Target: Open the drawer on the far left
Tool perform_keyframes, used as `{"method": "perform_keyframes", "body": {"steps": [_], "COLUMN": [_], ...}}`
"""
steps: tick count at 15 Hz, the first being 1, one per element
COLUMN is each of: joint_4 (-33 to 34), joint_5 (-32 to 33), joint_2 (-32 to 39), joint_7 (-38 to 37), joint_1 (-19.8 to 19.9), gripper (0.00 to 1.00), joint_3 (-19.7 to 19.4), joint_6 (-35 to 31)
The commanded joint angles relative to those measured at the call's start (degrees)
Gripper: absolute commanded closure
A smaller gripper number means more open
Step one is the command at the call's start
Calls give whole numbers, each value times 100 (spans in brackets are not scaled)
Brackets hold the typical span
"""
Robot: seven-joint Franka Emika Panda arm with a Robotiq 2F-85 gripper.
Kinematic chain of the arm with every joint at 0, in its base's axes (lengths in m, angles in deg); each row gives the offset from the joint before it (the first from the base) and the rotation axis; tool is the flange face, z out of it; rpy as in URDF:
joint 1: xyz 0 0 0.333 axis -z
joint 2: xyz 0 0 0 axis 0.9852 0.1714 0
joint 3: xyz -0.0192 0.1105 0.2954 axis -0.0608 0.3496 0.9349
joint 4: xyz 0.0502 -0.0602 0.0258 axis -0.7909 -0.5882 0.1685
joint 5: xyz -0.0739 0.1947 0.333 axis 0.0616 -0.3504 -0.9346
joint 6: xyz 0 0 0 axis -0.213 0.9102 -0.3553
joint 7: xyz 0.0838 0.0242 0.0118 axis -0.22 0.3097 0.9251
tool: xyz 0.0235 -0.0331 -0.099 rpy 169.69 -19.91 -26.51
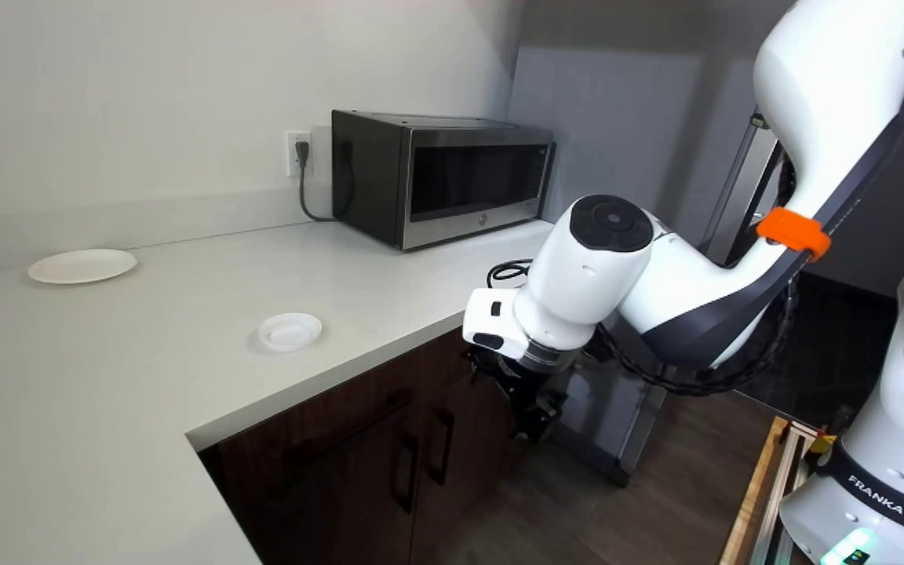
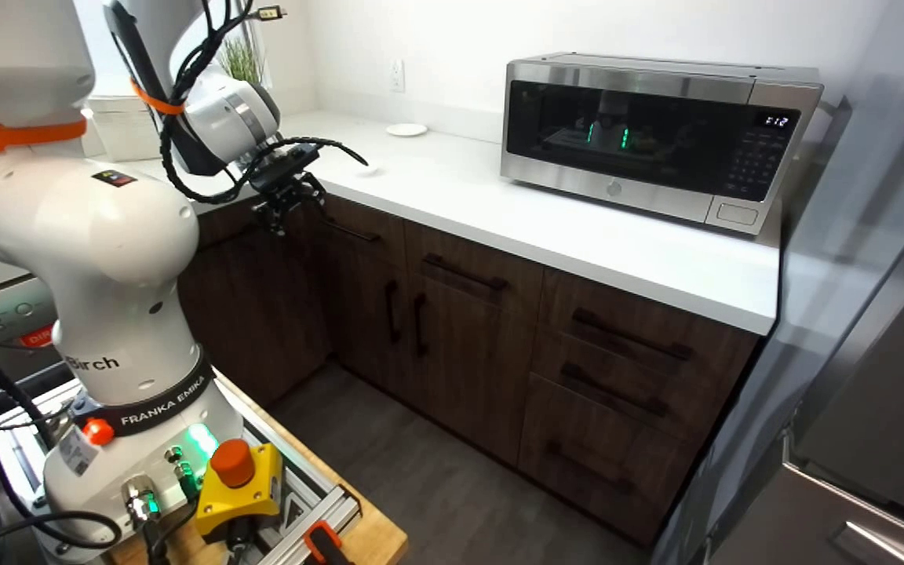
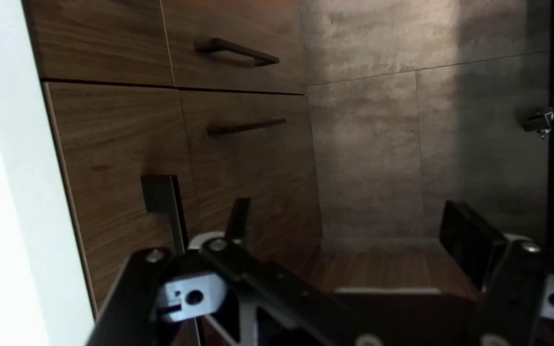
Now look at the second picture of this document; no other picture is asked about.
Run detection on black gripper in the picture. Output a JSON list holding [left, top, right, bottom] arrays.
[[255, 170, 329, 241]]

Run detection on black bar drawer handle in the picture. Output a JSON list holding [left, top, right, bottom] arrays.
[[544, 436, 642, 495], [573, 305, 696, 367], [420, 250, 510, 299], [559, 356, 679, 420], [325, 212, 394, 254]]

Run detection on dark wood cabinet door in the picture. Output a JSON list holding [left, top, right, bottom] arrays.
[[405, 278, 540, 469], [325, 256, 416, 417]]

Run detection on white plate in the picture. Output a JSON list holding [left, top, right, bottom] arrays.
[[379, 119, 434, 142]]

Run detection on green potted plant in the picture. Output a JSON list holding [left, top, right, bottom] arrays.
[[216, 14, 267, 95]]

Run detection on white box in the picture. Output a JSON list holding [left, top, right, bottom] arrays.
[[86, 87, 205, 165]]

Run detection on yellow emergency stop button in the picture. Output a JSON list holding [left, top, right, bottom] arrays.
[[193, 436, 288, 544]]

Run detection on grey electronics box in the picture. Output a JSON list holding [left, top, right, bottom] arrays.
[[0, 269, 62, 392]]

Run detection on orange black clamp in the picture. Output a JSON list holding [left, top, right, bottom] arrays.
[[298, 517, 358, 565]]

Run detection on light wooden robot cart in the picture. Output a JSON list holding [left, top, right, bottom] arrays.
[[105, 367, 411, 565]]

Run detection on stainless steel microwave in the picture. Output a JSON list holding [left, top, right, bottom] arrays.
[[500, 49, 828, 241]]

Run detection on grey steel refrigerator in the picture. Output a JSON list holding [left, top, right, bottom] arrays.
[[651, 0, 904, 565]]

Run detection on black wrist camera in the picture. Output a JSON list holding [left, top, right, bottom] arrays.
[[247, 142, 325, 182]]

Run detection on black bar door handle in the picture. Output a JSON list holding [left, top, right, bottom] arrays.
[[379, 277, 405, 347], [408, 288, 434, 361]]

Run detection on narrow orange cable strap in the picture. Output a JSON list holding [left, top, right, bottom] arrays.
[[129, 79, 187, 119]]

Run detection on white wall outlet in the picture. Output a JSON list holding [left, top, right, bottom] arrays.
[[385, 55, 411, 97]]

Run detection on wide orange cable strap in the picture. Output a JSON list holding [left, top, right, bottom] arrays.
[[0, 114, 91, 163]]

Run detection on aluminium profile rail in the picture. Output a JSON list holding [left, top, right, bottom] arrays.
[[258, 480, 363, 565]]

